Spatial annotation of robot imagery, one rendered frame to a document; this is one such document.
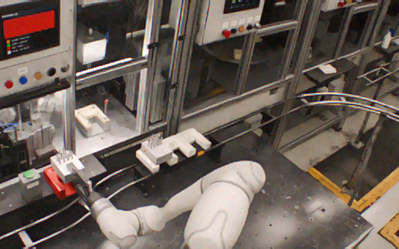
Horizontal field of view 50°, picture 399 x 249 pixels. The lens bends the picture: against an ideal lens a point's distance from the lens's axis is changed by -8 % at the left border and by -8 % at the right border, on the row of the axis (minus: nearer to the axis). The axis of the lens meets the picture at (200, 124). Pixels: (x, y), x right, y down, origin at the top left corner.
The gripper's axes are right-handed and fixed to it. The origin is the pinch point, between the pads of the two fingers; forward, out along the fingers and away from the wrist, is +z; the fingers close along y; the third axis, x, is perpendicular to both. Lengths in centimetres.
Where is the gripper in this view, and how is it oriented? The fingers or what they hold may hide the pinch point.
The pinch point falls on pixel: (72, 172)
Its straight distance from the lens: 191.0
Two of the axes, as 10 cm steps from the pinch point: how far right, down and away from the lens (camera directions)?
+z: -6.4, -5.5, 5.3
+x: -7.5, 3.0, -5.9
